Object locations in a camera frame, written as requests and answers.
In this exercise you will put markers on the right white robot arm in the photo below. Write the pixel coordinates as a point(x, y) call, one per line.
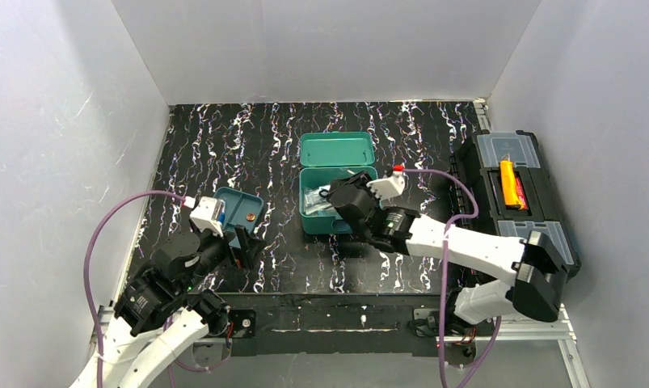
point(528, 274)

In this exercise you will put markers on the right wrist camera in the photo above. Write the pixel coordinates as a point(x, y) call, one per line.
point(388, 187)

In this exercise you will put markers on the aluminium frame rail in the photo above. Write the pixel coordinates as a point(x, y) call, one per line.
point(285, 326)

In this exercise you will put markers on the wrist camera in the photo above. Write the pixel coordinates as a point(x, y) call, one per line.
point(203, 216)
point(388, 187)

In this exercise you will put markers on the orange tool in toolbox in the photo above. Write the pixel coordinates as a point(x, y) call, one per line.
point(509, 187)

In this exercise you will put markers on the teal insert tray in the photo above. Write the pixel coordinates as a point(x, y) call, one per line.
point(241, 208)

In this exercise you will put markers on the small scissors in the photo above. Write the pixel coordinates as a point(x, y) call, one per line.
point(324, 192)

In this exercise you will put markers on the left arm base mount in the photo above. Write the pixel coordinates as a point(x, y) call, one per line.
point(239, 323)

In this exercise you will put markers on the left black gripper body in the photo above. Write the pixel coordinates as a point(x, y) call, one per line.
point(238, 244)

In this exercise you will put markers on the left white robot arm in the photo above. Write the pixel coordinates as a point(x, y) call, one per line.
point(161, 312)

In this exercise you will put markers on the clear bag of packets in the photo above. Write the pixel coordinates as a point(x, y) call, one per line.
point(312, 203)

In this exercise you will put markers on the black tool box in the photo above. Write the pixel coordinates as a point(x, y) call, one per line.
point(476, 163)

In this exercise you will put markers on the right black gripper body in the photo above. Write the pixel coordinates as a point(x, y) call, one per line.
point(340, 198)

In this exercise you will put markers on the teal medicine box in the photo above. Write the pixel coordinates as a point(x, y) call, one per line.
point(328, 156)

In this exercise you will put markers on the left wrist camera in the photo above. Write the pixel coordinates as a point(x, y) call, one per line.
point(203, 216)

